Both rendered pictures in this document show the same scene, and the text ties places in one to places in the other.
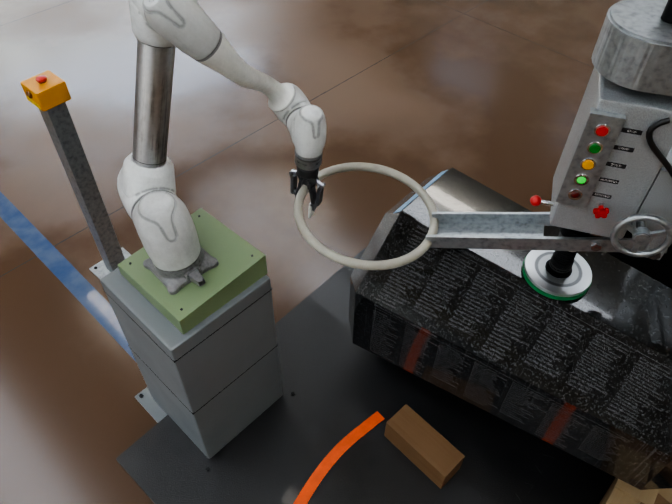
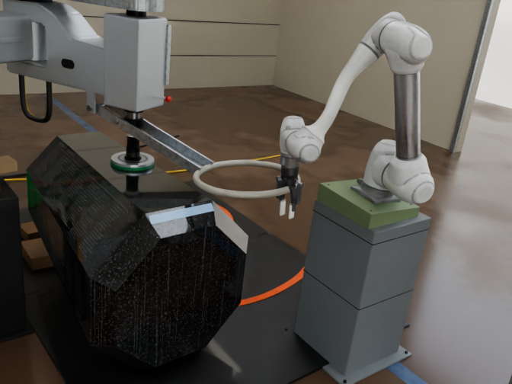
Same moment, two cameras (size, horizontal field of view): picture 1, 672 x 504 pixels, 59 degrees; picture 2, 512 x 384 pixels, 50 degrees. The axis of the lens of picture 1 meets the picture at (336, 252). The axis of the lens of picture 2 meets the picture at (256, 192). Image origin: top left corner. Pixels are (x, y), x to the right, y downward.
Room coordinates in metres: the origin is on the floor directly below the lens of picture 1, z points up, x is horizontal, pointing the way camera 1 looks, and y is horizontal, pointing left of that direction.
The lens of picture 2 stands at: (3.73, 0.30, 1.80)
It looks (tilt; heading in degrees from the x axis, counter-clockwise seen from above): 22 degrees down; 189
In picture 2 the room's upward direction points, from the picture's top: 7 degrees clockwise
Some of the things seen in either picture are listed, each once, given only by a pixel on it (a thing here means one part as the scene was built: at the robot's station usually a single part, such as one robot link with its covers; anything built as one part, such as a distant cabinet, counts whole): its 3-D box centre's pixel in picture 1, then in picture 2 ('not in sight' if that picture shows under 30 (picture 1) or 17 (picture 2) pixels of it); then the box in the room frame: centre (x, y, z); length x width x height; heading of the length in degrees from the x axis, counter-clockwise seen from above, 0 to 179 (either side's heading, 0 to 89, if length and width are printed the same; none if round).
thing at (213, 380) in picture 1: (203, 345); (358, 279); (1.24, 0.49, 0.40); 0.50 x 0.50 x 0.80; 47
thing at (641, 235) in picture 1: (640, 227); not in sight; (1.11, -0.81, 1.20); 0.15 x 0.10 x 0.15; 74
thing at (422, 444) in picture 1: (423, 445); not in sight; (1.00, -0.36, 0.07); 0.30 x 0.12 x 0.12; 45
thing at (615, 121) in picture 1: (588, 160); (161, 54); (1.17, -0.62, 1.37); 0.08 x 0.03 x 0.28; 74
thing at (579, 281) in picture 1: (557, 270); (132, 159); (1.26, -0.72, 0.85); 0.21 x 0.21 x 0.01
